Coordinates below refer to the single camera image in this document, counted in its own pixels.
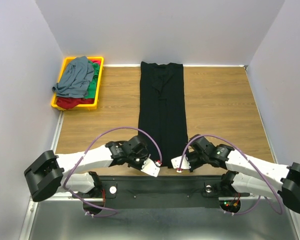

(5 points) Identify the black t shirt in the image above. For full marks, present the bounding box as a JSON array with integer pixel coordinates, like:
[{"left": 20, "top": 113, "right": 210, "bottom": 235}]
[{"left": 138, "top": 61, "right": 188, "bottom": 168}]

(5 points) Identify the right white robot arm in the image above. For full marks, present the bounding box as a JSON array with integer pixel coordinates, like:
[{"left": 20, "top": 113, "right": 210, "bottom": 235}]
[{"left": 179, "top": 134, "right": 300, "bottom": 214}]

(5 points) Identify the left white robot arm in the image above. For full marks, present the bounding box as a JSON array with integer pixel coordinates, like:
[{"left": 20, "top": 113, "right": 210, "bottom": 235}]
[{"left": 24, "top": 136, "right": 151, "bottom": 202}]

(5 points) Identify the green t shirt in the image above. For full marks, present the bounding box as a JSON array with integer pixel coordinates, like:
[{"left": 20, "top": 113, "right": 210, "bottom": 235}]
[{"left": 84, "top": 61, "right": 100, "bottom": 99}]

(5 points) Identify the red t shirt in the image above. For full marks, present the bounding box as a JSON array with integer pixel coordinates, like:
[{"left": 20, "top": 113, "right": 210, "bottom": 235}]
[{"left": 55, "top": 58, "right": 102, "bottom": 110}]

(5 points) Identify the grey blue t shirt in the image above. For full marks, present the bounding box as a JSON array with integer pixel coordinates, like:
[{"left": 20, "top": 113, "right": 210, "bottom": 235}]
[{"left": 52, "top": 56, "right": 95, "bottom": 99}]

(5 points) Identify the yellow plastic bin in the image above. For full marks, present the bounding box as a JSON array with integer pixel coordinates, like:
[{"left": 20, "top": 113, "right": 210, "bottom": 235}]
[{"left": 51, "top": 56, "right": 105, "bottom": 111}]

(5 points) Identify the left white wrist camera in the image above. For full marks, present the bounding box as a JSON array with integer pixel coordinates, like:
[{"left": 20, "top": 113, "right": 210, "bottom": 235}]
[{"left": 140, "top": 157, "right": 161, "bottom": 178}]

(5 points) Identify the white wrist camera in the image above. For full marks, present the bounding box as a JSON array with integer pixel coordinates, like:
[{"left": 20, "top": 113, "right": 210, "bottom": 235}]
[
  {"left": 140, "top": 157, "right": 161, "bottom": 178},
  {"left": 170, "top": 156, "right": 191, "bottom": 173}
]

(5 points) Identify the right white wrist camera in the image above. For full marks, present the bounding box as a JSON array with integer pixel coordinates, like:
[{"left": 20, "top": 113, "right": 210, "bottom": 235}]
[{"left": 170, "top": 156, "right": 191, "bottom": 173}]

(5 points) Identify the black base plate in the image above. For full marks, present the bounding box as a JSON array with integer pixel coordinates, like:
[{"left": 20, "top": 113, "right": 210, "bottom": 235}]
[{"left": 71, "top": 175, "right": 251, "bottom": 210}]

